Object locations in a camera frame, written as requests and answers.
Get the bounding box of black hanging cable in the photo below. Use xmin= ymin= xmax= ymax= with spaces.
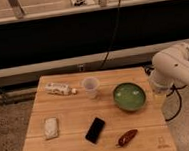
xmin=92 ymin=0 xmax=128 ymax=71

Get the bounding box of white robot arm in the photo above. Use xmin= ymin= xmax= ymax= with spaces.
xmin=148 ymin=42 xmax=189 ymax=108

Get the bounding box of dark red chili pepper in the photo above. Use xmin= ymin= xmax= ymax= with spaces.
xmin=117 ymin=129 xmax=138 ymax=147

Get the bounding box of green ceramic bowl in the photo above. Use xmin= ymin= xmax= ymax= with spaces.
xmin=113 ymin=82 xmax=146 ymax=112

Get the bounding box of black cable by robot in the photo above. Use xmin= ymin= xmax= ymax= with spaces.
xmin=143 ymin=60 xmax=189 ymax=124

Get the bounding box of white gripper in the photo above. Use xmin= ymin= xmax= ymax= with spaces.
xmin=150 ymin=82 xmax=167 ymax=109

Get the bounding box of wooden table board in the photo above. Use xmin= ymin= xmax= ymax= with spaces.
xmin=23 ymin=68 xmax=177 ymax=151

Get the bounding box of black smartphone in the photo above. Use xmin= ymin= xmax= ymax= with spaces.
xmin=85 ymin=117 xmax=106 ymax=143

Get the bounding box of translucent plastic cup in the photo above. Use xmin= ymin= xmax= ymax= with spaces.
xmin=82 ymin=76 xmax=99 ymax=99

